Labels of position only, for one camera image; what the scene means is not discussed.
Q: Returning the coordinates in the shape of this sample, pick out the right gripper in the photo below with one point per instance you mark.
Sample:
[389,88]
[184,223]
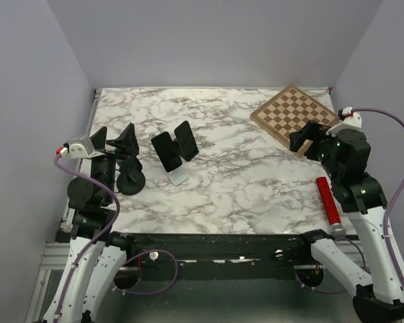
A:
[309,131]

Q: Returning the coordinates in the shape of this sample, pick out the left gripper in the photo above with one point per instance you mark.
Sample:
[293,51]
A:
[127,140]

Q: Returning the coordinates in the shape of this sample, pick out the black round-base phone stand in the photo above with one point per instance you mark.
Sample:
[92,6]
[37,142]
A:
[131,179]

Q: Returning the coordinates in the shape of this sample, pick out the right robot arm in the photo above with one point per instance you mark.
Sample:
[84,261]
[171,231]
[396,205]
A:
[377,295]

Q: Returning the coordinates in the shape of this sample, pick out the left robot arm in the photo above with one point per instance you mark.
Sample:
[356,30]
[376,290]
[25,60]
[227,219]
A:
[96,252]

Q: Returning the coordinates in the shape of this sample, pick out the silver metal phone stand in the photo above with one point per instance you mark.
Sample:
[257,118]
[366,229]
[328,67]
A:
[178,175]

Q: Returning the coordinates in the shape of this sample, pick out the black folding phone stand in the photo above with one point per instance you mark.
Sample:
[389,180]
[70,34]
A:
[188,156]

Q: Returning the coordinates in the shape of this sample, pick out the wooden chessboard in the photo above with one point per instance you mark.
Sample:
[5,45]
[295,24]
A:
[289,111]

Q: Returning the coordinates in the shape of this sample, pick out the red cylindrical tool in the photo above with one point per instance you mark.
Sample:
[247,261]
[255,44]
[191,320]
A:
[332,214]

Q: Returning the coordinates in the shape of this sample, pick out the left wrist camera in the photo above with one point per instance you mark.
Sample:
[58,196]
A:
[79,148]

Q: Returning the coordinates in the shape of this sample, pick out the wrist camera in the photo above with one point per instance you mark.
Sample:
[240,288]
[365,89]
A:
[79,148]
[348,119]

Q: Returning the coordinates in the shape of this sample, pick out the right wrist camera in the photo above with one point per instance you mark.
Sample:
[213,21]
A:
[348,119]

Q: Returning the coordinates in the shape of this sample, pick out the aluminium frame rail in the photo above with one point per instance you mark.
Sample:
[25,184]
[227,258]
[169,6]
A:
[55,256]

